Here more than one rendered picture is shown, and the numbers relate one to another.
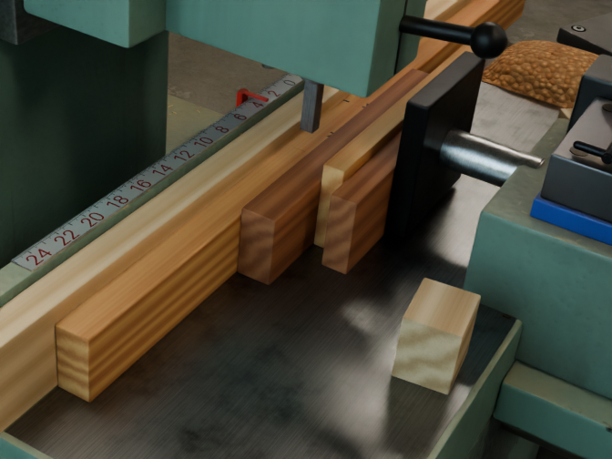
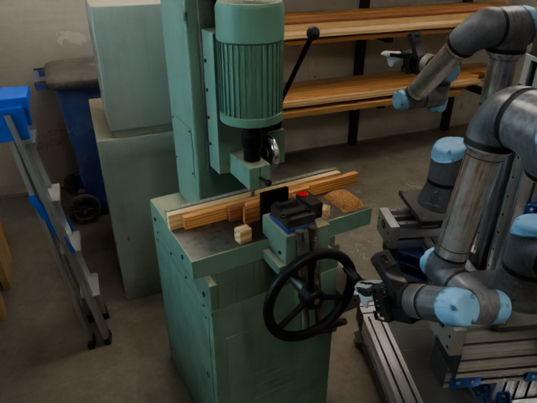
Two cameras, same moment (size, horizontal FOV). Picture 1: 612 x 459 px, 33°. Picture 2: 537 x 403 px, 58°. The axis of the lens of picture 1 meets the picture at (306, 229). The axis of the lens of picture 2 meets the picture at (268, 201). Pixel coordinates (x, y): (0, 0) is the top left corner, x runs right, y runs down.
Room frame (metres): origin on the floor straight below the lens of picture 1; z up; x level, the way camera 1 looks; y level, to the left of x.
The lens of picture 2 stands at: (-0.46, -0.80, 1.66)
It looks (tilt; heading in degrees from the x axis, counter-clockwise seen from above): 29 degrees down; 36
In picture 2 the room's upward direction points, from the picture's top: straight up
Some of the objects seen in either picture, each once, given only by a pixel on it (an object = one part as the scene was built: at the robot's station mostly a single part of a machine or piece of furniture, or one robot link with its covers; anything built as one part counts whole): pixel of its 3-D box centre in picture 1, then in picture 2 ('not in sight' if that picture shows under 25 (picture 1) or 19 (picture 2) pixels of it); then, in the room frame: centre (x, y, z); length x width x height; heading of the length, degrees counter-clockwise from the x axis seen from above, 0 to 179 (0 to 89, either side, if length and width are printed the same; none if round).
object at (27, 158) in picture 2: not in sight; (54, 229); (0.39, 0.91, 0.58); 0.27 x 0.25 x 1.16; 147
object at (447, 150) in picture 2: not in sight; (450, 159); (1.11, -0.42, 0.98); 0.13 x 0.12 x 0.14; 146
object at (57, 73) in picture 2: not in sight; (102, 137); (1.30, 1.81, 0.48); 0.64 x 0.54 x 0.97; 150
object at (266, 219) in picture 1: (349, 164); (261, 205); (0.57, -0.02, 0.92); 0.23 x 0.02 x 0.04; 154
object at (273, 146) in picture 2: not in sight; (268, 152); (0.73, 0.07, 1.02); 0.12 x 0.03 x 0.12; 64
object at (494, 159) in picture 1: (480, 158); (279, 207); (0.55, -0.10, 0.95); 0.09 x 0.07 x 0.09; 154
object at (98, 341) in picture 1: (365, 118); (277, 197); (0.64, -0.03, 0.92); 0.62 x 0.02 x 0.04; 154
